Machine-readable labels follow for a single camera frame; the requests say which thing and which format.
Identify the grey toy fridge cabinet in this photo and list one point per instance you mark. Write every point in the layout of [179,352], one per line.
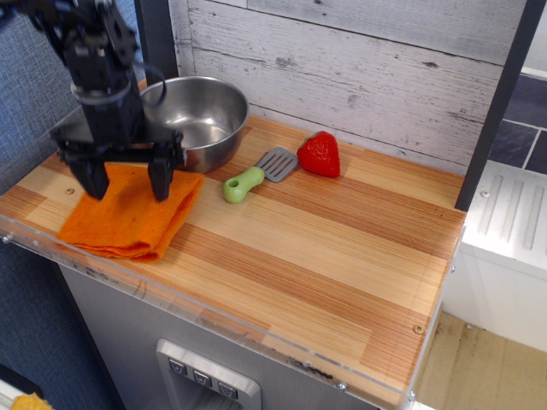
[125,323]

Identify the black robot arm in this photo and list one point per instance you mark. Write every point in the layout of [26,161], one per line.
[95,44]

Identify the dark left frame post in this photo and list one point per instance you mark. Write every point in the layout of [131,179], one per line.
[156,36]

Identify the clear acrylic edge guard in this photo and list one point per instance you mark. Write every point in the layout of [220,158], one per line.
[292,307]

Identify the dark right frame post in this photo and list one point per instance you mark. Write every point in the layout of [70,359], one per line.
[518,51]

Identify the silver dispenser button panel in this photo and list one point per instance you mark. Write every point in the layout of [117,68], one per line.
[196,382]

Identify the orange knitted napkin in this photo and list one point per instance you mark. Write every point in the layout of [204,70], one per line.
[129,223]

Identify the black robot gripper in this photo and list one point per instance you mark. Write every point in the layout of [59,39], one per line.
[122,127]

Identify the red toy strawberry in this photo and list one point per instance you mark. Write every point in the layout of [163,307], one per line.
[319,154]

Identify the green handled grey toy spatula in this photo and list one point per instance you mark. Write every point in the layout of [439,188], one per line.
[274,166]

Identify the white toy sink unit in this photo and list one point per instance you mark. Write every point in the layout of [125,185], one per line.
[498,278]

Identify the stainless steel pot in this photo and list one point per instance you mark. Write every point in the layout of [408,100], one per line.
[209,113]

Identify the dark frame post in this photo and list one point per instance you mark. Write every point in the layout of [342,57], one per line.
[156,36]
[518,51]

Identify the yellow black object corner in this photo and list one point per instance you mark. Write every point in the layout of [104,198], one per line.
[29,402]

